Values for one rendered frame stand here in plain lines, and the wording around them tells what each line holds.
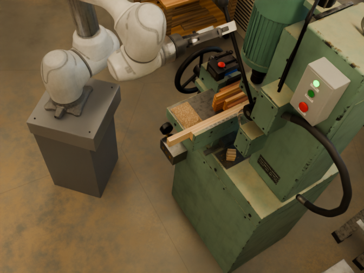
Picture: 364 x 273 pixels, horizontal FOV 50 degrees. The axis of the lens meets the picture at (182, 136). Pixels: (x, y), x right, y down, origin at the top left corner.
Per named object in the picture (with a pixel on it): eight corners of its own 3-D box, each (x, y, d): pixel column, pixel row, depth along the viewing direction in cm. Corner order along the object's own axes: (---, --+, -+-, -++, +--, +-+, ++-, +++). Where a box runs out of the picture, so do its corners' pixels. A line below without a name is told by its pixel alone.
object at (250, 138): (251, 135, 150) (259, 116, 140) (262, 148, 147) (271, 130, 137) (232, 145, 147) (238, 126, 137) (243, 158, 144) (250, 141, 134)
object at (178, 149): (173, 140, 197) (174, 131, 190) (186, 158, 191) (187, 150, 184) (158, 147, 194) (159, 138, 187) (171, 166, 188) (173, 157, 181)
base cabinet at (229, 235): (228, 162, 255) (253, 90, 197) (286, 235, 230) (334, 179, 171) (170, 193, 239) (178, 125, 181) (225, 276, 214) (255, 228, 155)
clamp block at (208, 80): (223, 67, 182) (227, 53, 175) (241, 86, 176) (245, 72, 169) (197, 78, 177) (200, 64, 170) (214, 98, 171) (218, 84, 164)
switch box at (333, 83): (304, 95, 115) (324, 56, 102) (327, 118, 111) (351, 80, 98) (288, 103, 113) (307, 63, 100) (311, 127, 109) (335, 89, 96)
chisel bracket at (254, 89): (250, 83, 162) (255, 69, 155) (272, 106, 156) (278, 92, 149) (236, 89, 160) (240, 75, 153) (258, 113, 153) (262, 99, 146)
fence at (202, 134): (303, 86, 175) (306, 78, 171) (305, 89, 174) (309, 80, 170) (192, 141, 154) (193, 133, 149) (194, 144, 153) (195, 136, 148)
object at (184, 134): (273, 92, 172) (276, 85, 169) (277, 95, 171) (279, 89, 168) (166, 143, 152) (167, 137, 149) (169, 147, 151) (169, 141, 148)
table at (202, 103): (260, 56, 193) (262, 46, 188) (301, 97, 179) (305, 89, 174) (154, 101, 171) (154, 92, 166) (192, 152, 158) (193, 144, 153)
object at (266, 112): (267, 108, 134) (280, 78, 121) (284, 126, 130) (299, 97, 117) (248, 117, 131) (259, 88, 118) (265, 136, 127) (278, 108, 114)
